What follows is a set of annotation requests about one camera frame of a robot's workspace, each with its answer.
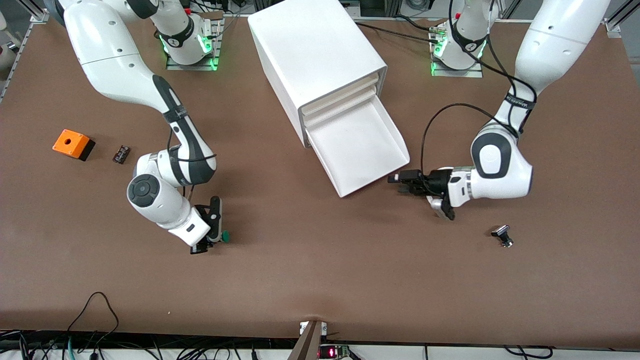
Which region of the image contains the white drawer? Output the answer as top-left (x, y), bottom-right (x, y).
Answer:
top-left (300, 73), bottom-right (382, 116)
top-left (302, 84), bottom-right (379, 126)
top-left (305, 94), bottom-right (411, 199)

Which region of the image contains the white drawer cabinet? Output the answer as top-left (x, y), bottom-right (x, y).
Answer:
top-left (247, 0), bottom-right (388, 149)

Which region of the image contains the black and silver knob part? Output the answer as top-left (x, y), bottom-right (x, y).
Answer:
top-left (490, 224), bottom-right (515, 249)

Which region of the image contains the device with red display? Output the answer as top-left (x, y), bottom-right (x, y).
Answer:
top-left (318, 344), bottom-right (351, 360)

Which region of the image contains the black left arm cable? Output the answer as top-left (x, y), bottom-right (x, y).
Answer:
top-left (421, 102), bottom-right (521, 176)

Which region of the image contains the black looped cable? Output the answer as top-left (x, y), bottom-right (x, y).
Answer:
top-left (66, 292), bottom-right (120, 346)

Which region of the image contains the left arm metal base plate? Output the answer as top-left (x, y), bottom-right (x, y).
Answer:
top-left (430, 20), bottom-right (485, 79)

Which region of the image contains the black cable behind cabinet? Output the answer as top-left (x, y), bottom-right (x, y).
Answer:
top-left (350, 21), bottom-right (443, 41)

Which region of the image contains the brown grey camera post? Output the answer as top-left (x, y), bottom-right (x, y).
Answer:
top-left (287, 320), bottom-right (323, 360)

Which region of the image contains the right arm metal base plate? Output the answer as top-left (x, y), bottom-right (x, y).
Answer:
top-left (165, 12), bottom-right (223, 72)

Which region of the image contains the orange button enclosure box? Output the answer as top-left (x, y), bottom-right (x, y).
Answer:
top-left (52, 129), bottom-right (96, 162)

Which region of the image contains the tangled black cable bundle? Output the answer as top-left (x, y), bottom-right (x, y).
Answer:
top-left (0, 327), bottom-right (301, 360)

